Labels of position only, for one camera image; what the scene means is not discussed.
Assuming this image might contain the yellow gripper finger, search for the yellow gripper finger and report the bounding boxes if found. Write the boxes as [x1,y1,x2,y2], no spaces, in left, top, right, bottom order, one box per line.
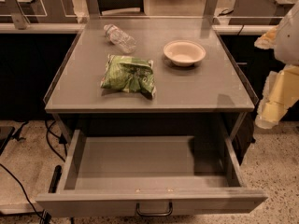
[255,65,299,129]
[254,26,278,49]

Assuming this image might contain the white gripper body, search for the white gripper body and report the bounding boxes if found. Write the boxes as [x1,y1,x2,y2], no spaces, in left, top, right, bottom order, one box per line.
[274,2,299,65]

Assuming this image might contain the green jalapeno chip bag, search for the green jalapeno chip bag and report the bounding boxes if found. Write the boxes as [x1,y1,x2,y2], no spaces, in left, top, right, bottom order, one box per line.
[101,55,156,98]

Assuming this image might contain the open grey top drawer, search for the open grey top drawer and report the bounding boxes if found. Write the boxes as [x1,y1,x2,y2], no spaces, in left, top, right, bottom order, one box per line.
[36,129,267,217]

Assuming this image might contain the white paper bowl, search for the white paper bowl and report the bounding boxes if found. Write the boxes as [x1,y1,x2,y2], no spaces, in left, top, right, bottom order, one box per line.
[164,40,206,67]

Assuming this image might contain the clear plastic water bottle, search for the clear plastic water bottle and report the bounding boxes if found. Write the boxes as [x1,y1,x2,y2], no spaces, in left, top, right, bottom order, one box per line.
[104,24,136,54]

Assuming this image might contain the grey metal cabinet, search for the grey metal cabinet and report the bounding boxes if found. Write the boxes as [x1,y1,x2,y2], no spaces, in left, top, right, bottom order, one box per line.
[42,0,260,166]

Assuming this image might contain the black power strip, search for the black power strip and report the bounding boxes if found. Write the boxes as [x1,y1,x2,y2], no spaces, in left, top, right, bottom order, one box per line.
[49,165,62,193]

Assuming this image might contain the black drawer handle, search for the black drawer handle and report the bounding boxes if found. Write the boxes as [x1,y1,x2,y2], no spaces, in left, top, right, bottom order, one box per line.
[135,202,173,217]

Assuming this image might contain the black floor cable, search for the black floor cable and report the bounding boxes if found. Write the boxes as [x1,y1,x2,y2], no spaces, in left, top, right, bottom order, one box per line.
[0,162,45,221]

